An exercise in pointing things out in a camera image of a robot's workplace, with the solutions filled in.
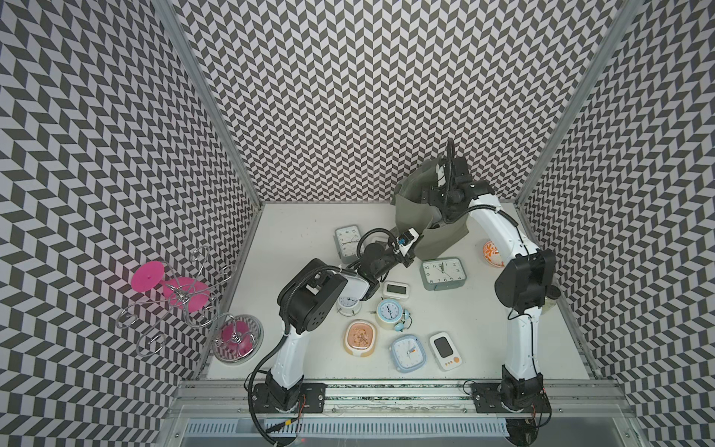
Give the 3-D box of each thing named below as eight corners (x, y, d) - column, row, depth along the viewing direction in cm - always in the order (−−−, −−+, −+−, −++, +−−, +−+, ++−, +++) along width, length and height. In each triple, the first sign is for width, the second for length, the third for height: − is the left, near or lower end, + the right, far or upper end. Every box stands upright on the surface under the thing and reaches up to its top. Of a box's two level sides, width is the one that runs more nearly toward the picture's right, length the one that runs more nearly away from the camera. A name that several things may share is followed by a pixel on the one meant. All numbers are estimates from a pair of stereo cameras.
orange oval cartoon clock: (343, 357, 81) (342, 354, 79) (345, 322, 88) (344, 318, 85) (376, 357, 81) (376, 354, 79) (376, 322, 88) (376, 318, 85)
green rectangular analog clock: (422, 291, 94) (423, 286, 92) (418, 261, 102) (419, 257, 99) (466, 291, 94) (469, 286, 92) (459, 262, 102) (462, 257, 100)
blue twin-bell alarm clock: (369, 318, 88) (369, 312, 85) (385, 299, 92) (385, 293, 89) (399, 341, 84) (401, 336, 80) (414, 320, 88) (416, 314, 84)
